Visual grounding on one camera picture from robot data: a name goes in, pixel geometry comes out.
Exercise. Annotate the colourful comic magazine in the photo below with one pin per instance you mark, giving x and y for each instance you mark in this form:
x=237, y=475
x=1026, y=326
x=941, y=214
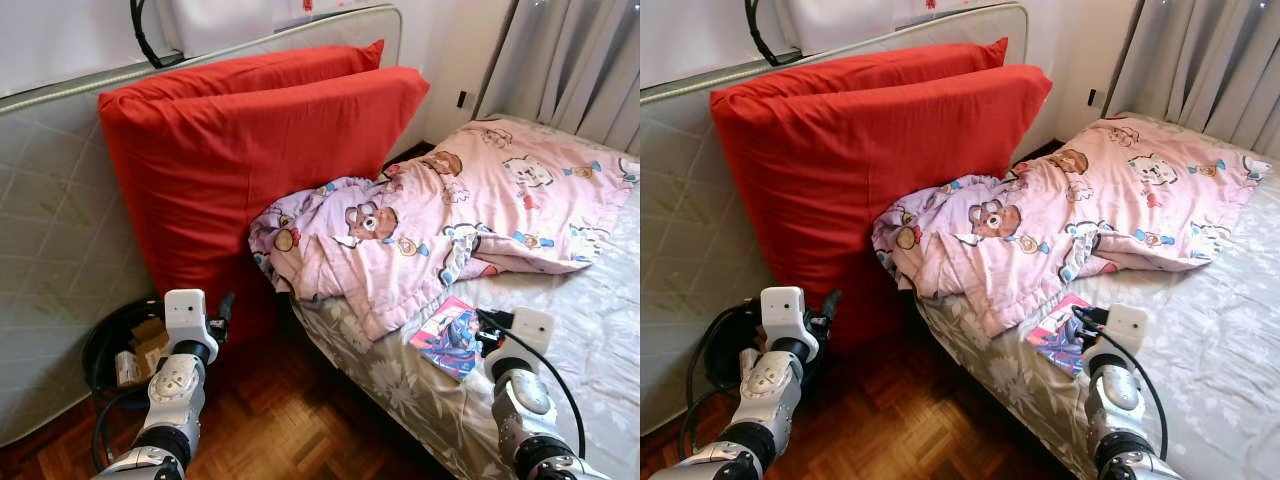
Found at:
x=1055, y=335
x=445, y=340

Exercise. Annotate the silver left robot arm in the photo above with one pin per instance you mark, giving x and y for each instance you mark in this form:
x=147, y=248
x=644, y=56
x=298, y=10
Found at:
x=175, y=388
x=768, y=385

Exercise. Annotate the white labelled carton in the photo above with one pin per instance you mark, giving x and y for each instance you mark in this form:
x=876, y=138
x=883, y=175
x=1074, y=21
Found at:
x=126, y=370

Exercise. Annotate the black round waste bin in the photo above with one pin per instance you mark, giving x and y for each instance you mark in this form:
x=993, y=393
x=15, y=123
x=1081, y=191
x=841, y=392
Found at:
x=722, y=350
x=100, y=340

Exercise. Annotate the bed with grey floral sheet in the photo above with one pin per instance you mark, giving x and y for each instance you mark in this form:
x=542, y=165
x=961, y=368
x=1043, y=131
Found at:
x=600, y=330
x=1220, y=340

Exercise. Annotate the pink cartoon print blanket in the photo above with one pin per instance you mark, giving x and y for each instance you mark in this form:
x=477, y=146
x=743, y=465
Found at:
x=480, y=200
x=1100, y=200

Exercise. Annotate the large red cushion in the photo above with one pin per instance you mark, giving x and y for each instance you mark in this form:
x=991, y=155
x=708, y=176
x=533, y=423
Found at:
x=300, y=65
x=250, y=170
x=870, y=170
x=920, y=62

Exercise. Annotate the grey pleated curtain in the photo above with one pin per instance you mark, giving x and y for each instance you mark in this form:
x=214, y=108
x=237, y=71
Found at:
x=1200, y=60
x=570, y=60

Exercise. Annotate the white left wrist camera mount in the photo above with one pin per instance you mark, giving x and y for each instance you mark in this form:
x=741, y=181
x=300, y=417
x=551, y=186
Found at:
x=782, y=312
x=185, y=315

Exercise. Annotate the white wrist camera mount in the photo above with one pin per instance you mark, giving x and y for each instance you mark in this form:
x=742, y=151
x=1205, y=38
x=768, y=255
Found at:
x=185, y=315
x=535, y=330
x=782, y=312
x=1128, y=328

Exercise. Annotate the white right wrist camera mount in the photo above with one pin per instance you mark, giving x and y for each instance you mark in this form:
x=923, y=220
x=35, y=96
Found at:
x=1128, y=328
x=535, y=330

